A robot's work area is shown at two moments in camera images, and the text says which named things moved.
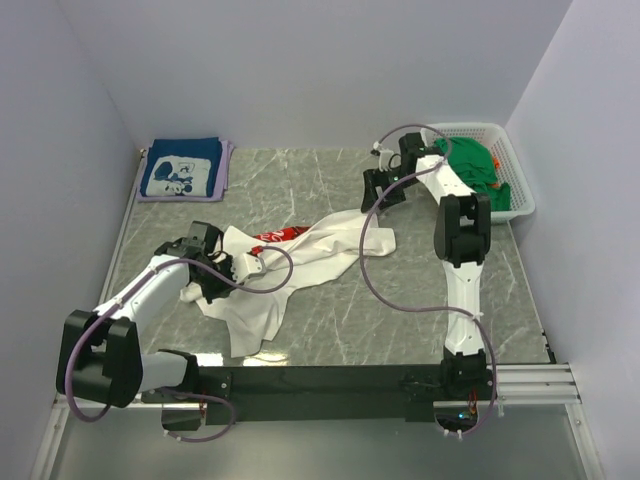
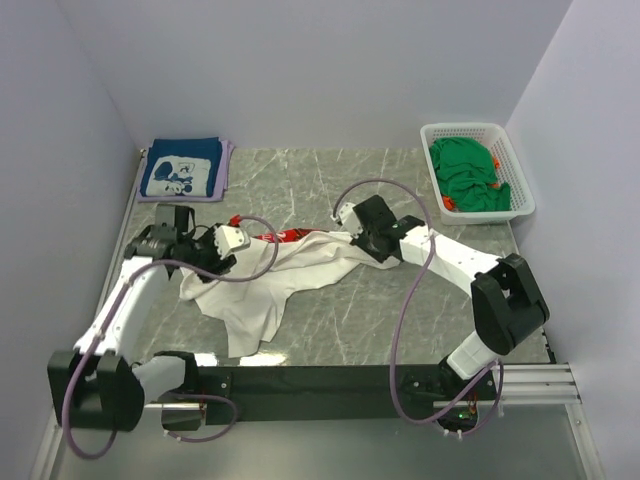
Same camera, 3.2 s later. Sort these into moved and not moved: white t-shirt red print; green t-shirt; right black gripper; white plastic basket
Moved: white t-shirt red print; right black gripper
Not moved: green t-shirt; white plastic basket
